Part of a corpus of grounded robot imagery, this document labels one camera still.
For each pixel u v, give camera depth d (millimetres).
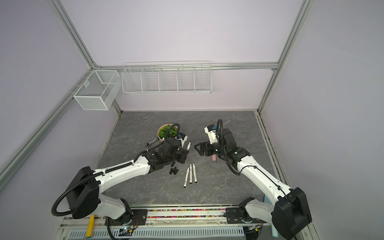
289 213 390
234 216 723
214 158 932
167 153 624
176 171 890
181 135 724
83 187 415
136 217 735
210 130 698
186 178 854
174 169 896
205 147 682
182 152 727
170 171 890
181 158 734
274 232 692
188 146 826
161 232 708
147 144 992
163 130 938
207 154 682
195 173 876
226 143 598
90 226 707
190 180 846
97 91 992
